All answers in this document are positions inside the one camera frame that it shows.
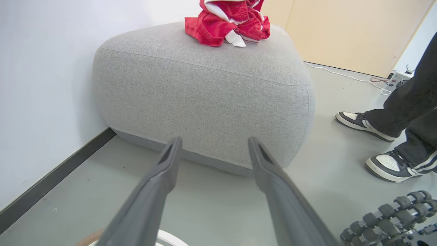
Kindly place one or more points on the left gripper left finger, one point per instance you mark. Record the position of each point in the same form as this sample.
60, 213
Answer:
150, 198

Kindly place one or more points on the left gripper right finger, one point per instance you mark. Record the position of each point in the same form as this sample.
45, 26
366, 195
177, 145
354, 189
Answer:
286, 205

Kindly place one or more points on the red jersey with black lettering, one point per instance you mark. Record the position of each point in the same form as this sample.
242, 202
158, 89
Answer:
208, 32

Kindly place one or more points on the red shirt with white sleeves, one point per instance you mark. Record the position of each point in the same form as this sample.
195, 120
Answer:
228, 8

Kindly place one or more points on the white laundry basket brown rim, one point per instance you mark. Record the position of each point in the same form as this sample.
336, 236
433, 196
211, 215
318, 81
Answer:
170, 239

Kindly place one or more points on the white and navy sneaker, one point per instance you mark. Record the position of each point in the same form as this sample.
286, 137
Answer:
392, 165
358, 122

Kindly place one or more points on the grey fabric sofa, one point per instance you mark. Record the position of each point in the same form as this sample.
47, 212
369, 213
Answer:
205, 95

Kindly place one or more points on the black trousers of person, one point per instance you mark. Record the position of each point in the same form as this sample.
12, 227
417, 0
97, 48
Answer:
409, 99

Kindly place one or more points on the grey electronics box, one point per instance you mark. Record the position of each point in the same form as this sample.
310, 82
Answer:
397, 80

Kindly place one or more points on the beige door panel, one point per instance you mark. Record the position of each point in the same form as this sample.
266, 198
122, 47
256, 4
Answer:
341, 30

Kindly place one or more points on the black wall baseboard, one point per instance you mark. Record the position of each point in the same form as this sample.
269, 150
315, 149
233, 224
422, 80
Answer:
51, 177

